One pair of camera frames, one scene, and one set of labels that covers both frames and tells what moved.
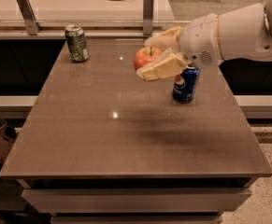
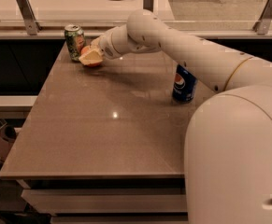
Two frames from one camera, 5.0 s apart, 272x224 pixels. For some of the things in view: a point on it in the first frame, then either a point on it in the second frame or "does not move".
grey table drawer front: [136, 200] does not move
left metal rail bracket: [33, 26] does not move
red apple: [145, 55] to [91, 57]
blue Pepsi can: [184, 89] does not move
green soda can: [78, 43] does not move
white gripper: [199, 42] to [107, 47]
